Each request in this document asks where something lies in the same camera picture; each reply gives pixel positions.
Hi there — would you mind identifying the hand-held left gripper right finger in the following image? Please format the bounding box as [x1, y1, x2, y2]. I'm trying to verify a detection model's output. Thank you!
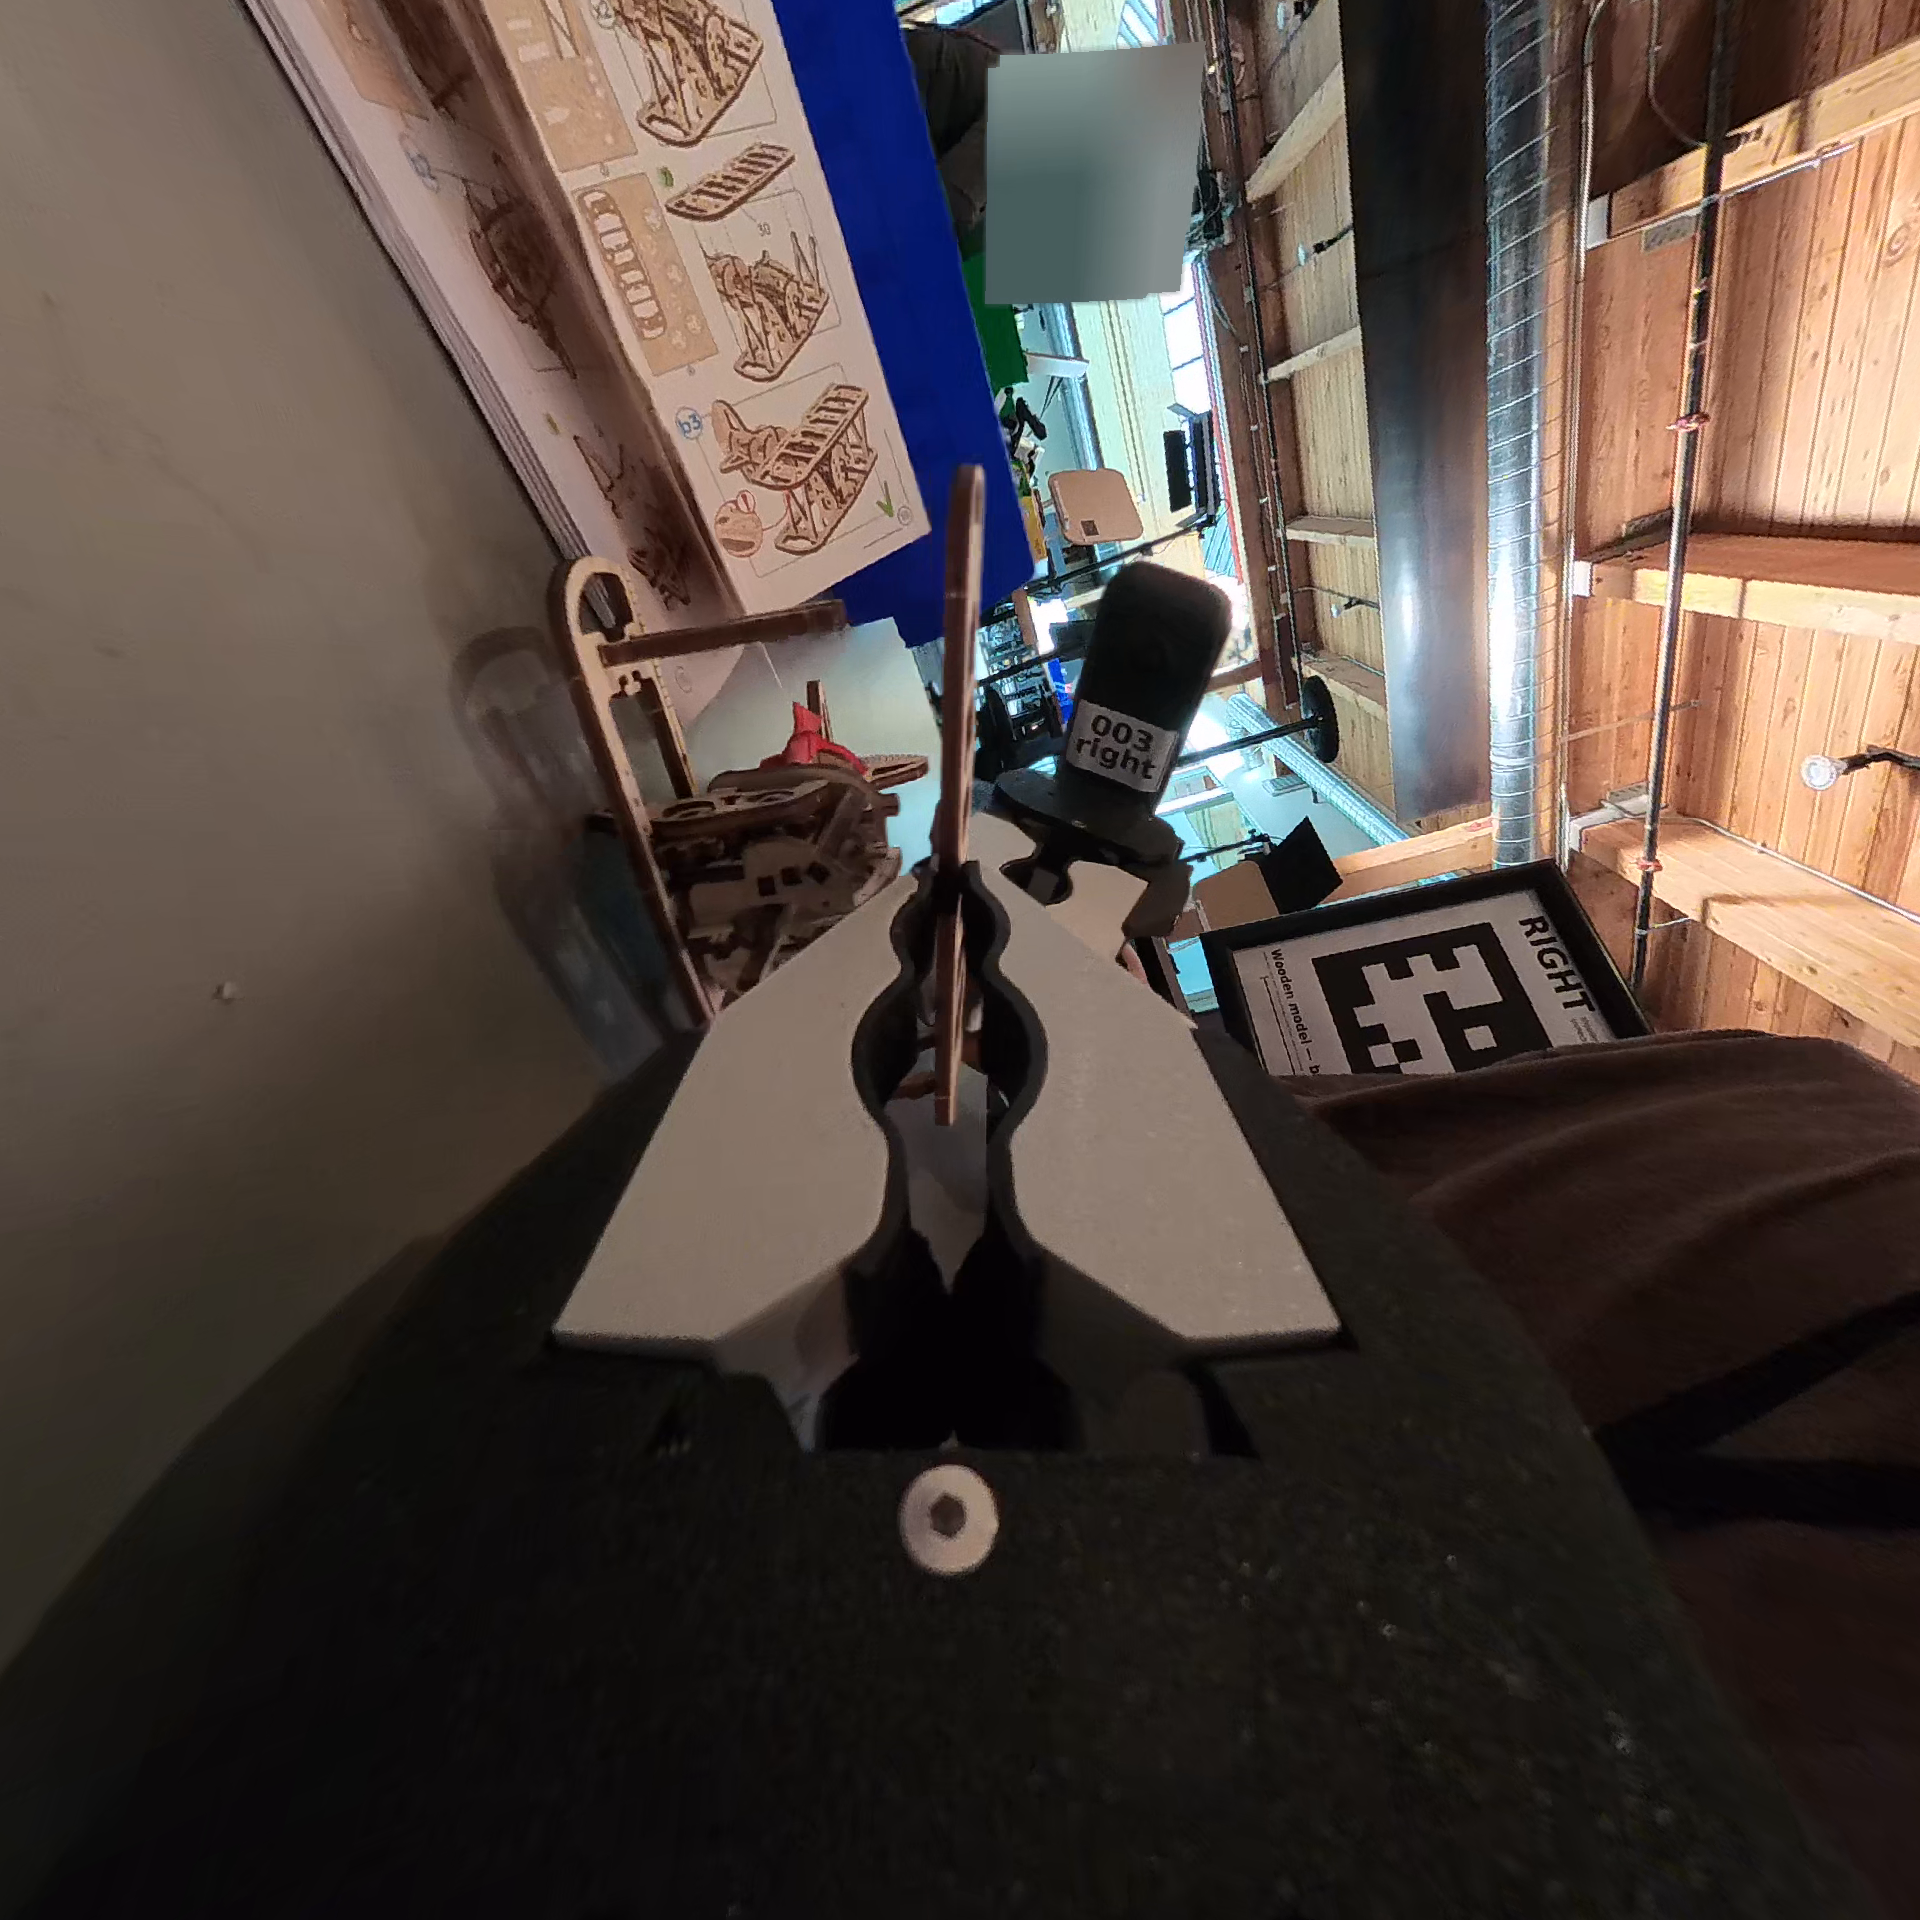
[960, 858, 1341, 1449]

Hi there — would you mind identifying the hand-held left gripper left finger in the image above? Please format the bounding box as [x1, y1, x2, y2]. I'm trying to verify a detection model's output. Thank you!
[550, 878, 940, 1446]

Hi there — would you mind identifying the wooden slotted wing piece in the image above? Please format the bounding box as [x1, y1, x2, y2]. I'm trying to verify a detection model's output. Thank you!
[917, 462, 990, 1132]

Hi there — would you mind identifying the wooden airplane model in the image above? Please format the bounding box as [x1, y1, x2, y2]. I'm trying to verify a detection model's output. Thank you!
[541, 553, 906, 1038]

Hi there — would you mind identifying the grey desk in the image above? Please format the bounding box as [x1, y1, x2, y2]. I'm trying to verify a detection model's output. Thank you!
[0, 0, 1050, 1666]

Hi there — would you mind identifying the cardboard box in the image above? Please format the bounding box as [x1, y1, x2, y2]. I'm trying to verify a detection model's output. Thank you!
[1190, 818, 1341, 939]

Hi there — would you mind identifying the tan square box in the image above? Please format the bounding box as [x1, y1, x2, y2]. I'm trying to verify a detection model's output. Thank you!
[1046, 469, 1146, 546]

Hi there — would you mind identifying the black round stand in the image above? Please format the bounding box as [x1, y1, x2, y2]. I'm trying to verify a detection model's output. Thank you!
[1186, 673, 1341, 770]

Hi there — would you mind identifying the black framed marker sign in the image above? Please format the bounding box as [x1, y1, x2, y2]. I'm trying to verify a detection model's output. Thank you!
[1197, 858, 1654, 1085]

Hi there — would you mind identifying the blue plastic bin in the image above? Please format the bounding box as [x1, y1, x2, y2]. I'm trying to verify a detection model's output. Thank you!
[771, 0, 1039, 652]

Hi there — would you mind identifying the person's brown clothing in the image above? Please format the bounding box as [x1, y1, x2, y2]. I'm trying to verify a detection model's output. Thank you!
[1284, 1030, 1920, 1920]

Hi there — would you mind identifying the instruction booklet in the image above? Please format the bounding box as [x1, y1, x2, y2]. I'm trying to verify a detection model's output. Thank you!
[244, 0, 934, 619]

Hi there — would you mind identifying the black rectangular duct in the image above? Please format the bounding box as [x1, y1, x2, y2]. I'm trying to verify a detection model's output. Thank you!
[1339, 0, 1494, 822]

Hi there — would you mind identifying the silver ventilation duct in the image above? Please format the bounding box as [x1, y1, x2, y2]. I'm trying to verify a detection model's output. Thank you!
[1483, 0, 1553, 872]

